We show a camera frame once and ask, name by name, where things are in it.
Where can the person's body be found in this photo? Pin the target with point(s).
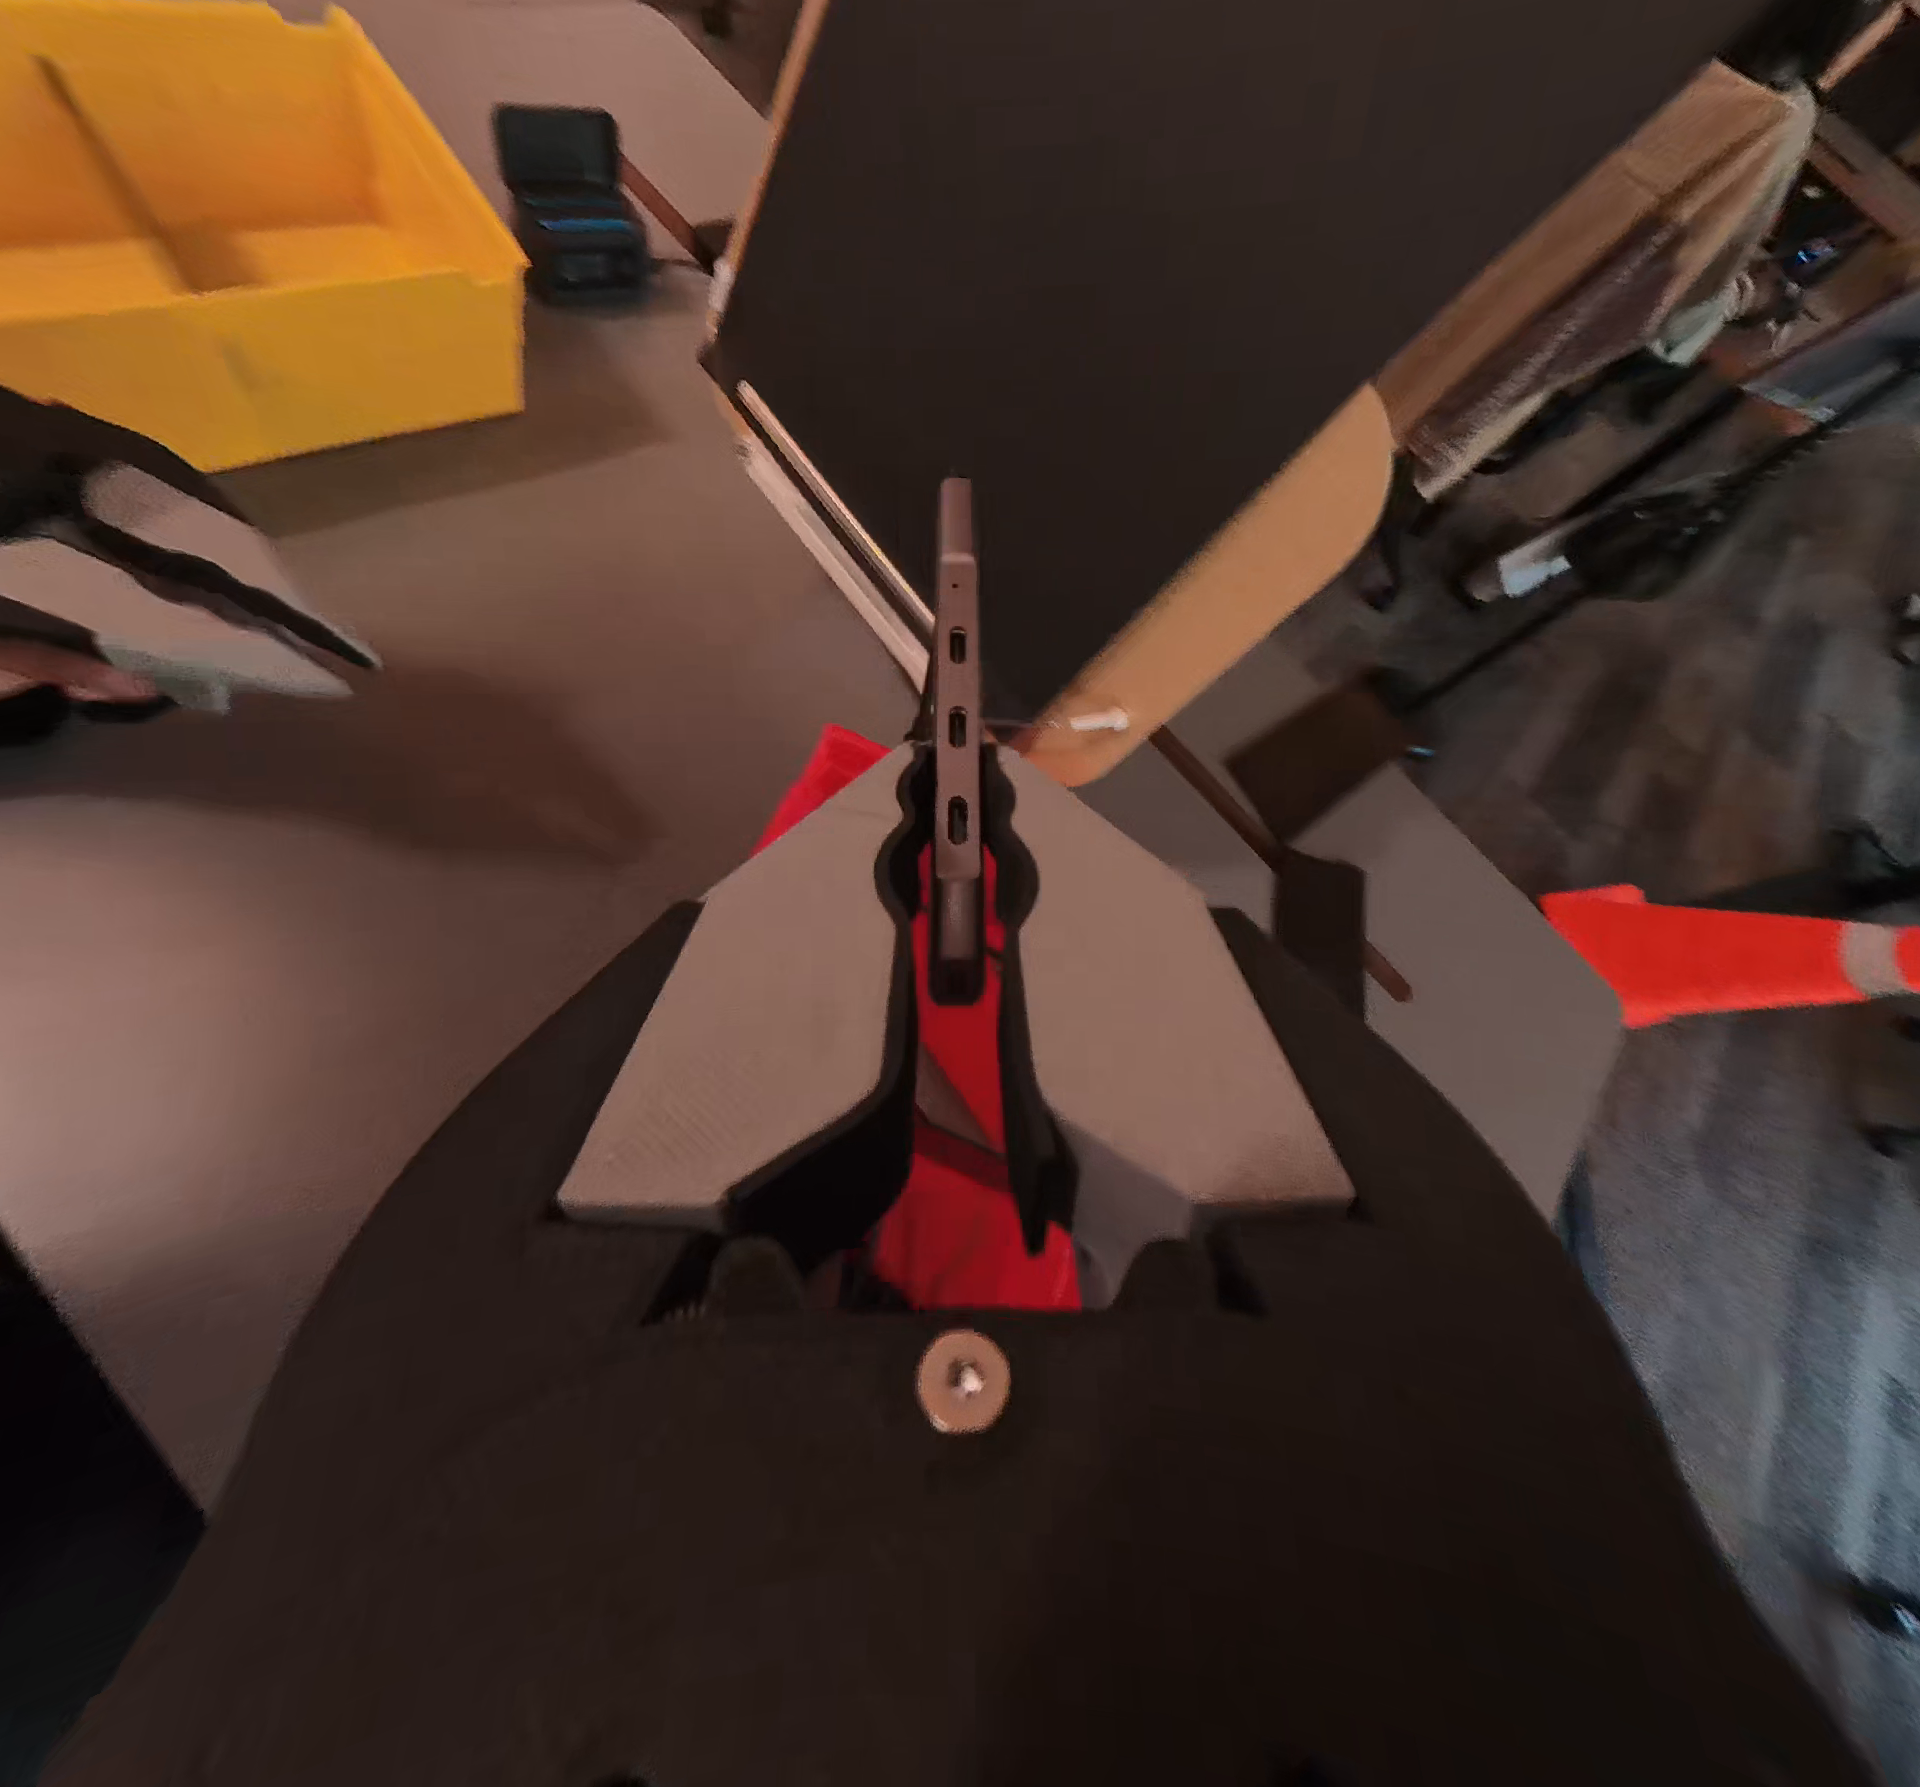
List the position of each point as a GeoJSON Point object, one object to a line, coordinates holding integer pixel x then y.
{"type": "Point", "coordinates": [76, 1517]}

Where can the person's left hand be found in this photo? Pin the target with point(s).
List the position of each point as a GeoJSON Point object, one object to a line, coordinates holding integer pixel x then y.
{"type": "Point", "coordinates": [61, 676]}

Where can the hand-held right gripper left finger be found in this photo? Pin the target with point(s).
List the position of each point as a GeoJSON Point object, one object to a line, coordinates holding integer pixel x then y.
{"type": "Point", "coordinates": [751, 1051]}

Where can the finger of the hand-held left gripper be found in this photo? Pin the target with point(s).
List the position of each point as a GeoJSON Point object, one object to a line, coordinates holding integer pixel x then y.
{"type": "Point", "coordinates": [181, 632]}
{"type": "Point", "coordinates": [181, 512]}

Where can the red plastic bin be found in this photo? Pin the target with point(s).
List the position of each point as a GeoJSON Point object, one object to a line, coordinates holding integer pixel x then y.
{"type": "Point", "coordinates": [962, 1217]}

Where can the black display panel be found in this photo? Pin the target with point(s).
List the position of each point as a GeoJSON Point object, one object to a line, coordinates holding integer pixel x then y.
{"type": "Point", "coordinates": [1200, 242]}

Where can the black charging case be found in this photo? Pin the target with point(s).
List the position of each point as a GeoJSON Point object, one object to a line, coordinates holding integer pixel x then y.
{"type": "Point", "coordinates": [579, 249]}

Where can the yellow plastic bin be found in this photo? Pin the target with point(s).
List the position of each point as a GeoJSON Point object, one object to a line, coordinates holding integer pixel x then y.
{"type": "Point", "coordinates": [377, 347]}

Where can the orange traffic cone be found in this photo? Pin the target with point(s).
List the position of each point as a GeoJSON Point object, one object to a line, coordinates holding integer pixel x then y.
{"type": "Point", "coordinates": [1696, 956]}

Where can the grey usb hub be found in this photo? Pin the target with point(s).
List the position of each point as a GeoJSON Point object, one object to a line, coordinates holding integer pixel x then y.
{"type": "Point", "coordinates": [957, 588]}

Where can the wooden backing board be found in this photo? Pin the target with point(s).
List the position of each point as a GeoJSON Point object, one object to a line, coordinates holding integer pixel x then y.
{"type": "Point", "coordinates": [1246, 588]}

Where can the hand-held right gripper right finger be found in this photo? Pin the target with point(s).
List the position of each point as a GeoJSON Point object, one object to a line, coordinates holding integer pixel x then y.
{"type": "Point", "coordinates": [1170, 1051]}

